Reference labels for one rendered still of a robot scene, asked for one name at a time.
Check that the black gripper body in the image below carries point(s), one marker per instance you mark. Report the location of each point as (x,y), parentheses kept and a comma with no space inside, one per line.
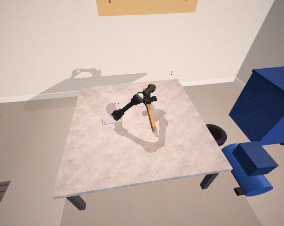
(153,97)

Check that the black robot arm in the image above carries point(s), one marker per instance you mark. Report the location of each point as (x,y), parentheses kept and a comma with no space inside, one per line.
(117,114)

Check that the orange wooden plank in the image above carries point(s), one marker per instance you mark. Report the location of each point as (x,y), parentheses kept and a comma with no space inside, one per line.
(152,123)

